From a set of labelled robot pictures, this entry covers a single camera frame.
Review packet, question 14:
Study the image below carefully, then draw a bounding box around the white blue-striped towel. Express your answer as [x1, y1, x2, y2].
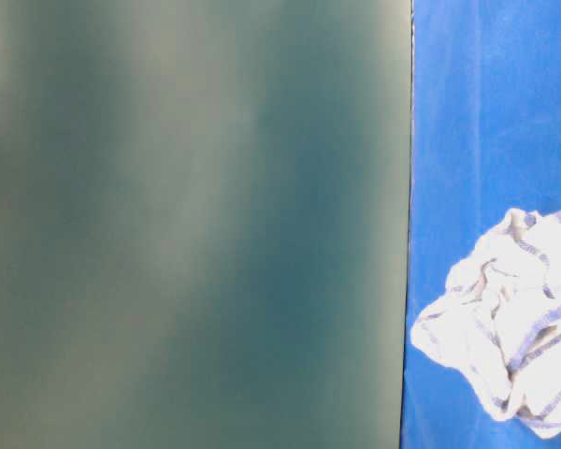
[410, 209, 561, 439]

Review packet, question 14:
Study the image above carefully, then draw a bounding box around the blue cloth backdrop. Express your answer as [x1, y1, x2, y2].
[400, 1, 561, 448]

